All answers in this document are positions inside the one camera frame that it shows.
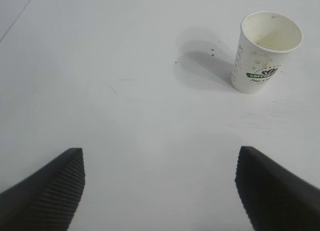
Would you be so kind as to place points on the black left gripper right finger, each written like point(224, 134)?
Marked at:
point(280, 198)

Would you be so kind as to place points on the white paper coffee cup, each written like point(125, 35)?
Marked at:
point(246, 84)

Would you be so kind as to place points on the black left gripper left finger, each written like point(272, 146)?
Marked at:
point(42, 196)

